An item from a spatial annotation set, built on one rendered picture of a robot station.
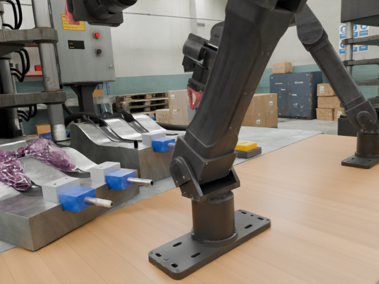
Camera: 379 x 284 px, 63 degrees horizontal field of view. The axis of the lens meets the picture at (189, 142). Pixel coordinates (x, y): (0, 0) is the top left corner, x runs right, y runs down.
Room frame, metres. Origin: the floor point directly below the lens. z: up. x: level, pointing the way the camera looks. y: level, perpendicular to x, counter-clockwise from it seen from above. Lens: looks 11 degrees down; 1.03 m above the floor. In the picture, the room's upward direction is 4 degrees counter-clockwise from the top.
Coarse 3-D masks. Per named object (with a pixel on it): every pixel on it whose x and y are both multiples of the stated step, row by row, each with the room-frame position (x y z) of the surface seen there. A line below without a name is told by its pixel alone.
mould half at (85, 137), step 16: (80, 128) 0.91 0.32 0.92; (96, 128) 0.93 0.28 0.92; (112, 128) 0.95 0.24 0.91; (128, 128) 0.98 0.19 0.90; (160, 128) 1.03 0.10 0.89; (64, 144) 1.01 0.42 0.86; (80, 144) 0.92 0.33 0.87; (96, 144) 0.84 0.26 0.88; (112, 144) 0.82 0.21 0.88; (128, 144) 0.77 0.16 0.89; (96, 160) 0.85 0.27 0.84; (112, 160) 0.79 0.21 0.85; (128, 160) 0.73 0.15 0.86; (144, 160) 0.71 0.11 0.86; (160, 160) 0.74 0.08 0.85; (144, 176) 0.71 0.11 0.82; (160, 176) 0.74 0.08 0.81
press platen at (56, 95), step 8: (0, 96) 1.23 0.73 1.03; (8, 96) 1.25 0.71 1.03; (16, 96) 1.27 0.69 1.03; (24, 96) 1.27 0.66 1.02; (32, 96) 1.28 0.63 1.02; (40, 96) 1.28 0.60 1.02; (48, 96) 1.28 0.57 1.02; (56, 96) 1.29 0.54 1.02; (64, 96) 1.33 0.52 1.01; (0, 104) 1.23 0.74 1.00; (8, 104) 1.25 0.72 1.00; (16, 104) 1.27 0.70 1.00; (24, 104) 1.29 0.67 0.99; (48, 104) 1.30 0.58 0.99; (24, 112) 1.86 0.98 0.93
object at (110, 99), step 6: (96, 96) 4.29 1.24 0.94; (102, 96) 4.34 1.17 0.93; (108, 96) 4.40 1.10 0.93; (114, 96) 4.46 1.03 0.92; (66, 102) 4.03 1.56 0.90; (72, 102) 4.08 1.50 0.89; (96, 102) 4.28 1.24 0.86; (102, 102) 4.33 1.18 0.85; (108, 102) 4.39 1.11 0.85; (24, 108) 3.73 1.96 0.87; (42, 108) 3.85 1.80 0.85; (96, 108) 4.92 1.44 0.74
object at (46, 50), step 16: (32, 0) 1.31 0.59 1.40; (0, 16) 1.83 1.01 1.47; (48, 16) 1.33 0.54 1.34; (48, 48) 1.31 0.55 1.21; (0, 64) 1.80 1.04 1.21; (48, 64) 1.31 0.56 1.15; (0, 80) 1.80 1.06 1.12; (48, 80) 1.31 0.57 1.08; (16, 112) 1.83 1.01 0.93; (48, 112) 1.32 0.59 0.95; (16, 128) 1.81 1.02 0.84; (64, 128) 1.33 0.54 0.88
